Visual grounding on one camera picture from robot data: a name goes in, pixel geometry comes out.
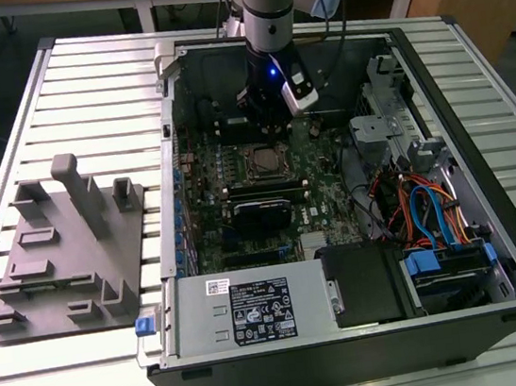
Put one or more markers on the RAM stick white label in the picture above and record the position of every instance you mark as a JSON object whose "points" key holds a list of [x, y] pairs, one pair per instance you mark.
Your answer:
{"points": [[233, 121]]}

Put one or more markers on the grey parts rack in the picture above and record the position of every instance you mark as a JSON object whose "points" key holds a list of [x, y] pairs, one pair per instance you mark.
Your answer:
{"points": [[61, 285]]}

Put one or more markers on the CPU silver plate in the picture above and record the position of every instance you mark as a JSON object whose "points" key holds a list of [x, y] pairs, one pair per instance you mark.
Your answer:
{"points": [[268, 159]]}

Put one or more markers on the green motherboard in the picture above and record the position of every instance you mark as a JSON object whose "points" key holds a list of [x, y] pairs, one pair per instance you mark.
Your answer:
{"points": [[329, 193]]}

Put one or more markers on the hard disk in blue carrier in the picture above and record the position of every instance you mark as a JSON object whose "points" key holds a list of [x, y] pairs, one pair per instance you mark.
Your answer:
{"points": [[422, 264]]}

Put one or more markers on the silver chipset heatsink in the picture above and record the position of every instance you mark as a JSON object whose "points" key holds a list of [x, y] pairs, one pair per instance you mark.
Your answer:
{"points": [[313, 240]]}

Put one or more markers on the black graphics card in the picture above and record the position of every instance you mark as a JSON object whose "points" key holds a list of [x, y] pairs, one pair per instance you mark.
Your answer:
{"points": [[261, 218]]}

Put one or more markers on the metal drive cage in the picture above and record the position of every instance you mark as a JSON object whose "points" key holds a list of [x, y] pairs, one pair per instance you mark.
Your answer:
{"points": [[373, 130]]}

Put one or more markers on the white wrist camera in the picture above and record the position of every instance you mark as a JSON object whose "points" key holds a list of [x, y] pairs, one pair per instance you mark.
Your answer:
{"points": [[301, 94]]}

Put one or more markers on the black PC case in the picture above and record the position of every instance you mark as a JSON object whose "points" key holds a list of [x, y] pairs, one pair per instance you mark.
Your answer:
{"points": [[309, 367]]}

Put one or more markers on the blue case latch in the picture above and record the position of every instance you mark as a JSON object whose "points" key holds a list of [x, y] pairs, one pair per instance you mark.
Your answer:
{"points": [[143, 327]]}

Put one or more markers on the black RAM stick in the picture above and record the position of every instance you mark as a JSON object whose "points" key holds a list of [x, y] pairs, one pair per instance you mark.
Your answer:
{"points": [[263, 197], [262, 187]]}

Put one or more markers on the black expansion slot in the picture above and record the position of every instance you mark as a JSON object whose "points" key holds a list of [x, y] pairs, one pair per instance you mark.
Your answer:
{"points": [[257, 259]]}

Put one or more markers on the silver power supply unit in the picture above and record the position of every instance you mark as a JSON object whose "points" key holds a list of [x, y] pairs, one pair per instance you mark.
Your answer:
{"points": [[198, 315]]}

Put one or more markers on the black drive bay box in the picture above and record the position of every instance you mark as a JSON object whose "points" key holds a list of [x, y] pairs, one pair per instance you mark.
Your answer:
{"points": [[365, 283]]}

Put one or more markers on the CPU socket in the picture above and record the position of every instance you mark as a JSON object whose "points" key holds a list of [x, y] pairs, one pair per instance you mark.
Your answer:
{"points": [[251, 184]]}

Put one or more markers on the grey case corner bracket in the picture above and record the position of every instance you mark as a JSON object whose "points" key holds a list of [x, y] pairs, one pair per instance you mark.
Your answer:
{"points": [[164, 62]]}

